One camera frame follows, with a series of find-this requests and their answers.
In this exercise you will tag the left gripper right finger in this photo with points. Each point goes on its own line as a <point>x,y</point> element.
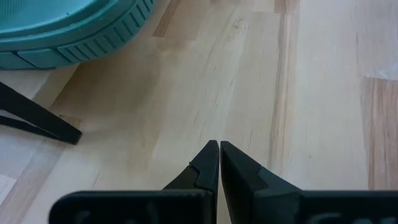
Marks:
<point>248,193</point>

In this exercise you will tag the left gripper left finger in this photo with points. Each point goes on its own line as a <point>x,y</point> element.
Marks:
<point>205,168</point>

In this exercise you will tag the green rubber slide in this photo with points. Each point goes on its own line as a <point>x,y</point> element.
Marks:
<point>77,18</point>

